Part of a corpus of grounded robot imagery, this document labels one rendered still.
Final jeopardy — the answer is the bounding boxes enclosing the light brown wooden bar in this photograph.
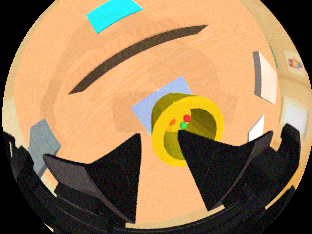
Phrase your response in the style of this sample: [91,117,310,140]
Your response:
[64,14,209,96]

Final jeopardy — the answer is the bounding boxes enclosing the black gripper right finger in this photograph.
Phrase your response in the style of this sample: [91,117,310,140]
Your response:
[177,129,273,212]

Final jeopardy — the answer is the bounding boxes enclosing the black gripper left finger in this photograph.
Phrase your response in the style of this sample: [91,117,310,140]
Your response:
[43,133,143,224]

